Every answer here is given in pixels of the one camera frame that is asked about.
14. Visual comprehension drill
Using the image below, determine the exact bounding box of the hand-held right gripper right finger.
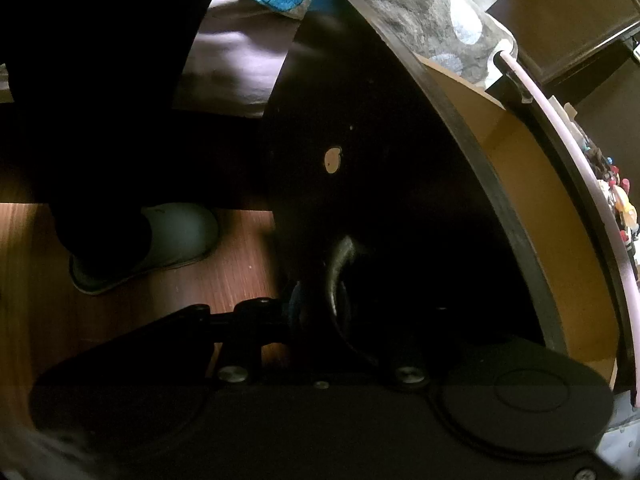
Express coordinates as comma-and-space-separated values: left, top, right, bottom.
327, 280, 437, 391

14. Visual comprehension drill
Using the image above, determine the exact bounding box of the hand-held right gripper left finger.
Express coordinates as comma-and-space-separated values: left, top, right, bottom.
102, 280, 307, 386

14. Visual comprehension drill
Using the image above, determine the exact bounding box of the metal drawer handle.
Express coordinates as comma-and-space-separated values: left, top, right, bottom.
324, 236, 363, 333

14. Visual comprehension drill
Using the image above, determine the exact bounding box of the black drawer with wooden inside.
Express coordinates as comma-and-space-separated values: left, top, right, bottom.
257, 0, 632, 396

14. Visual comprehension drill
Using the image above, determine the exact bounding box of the grey-green slipper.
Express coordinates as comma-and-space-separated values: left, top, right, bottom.
69, 202, 221, 296

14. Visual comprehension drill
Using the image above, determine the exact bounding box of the pale purple blanket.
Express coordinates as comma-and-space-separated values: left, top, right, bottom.
171, 0, 302, 119

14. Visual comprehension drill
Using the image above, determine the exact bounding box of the desk with pink edge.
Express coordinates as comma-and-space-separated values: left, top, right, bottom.
492, 50, 640, 408

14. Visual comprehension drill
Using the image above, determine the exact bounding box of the row of small colourful figures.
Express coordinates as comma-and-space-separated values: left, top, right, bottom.
564, 102, 640, 281

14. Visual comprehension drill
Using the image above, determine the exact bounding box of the person's leg in black trousers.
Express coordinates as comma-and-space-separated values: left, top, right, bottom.
0, 0, 237, 273

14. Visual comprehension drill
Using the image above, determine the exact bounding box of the grey rug with pale dots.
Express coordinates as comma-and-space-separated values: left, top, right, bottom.
280, 0, 517, 92

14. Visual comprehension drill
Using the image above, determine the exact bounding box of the dark wooden cabinet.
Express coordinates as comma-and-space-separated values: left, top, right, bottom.
487, 0, 640, 88

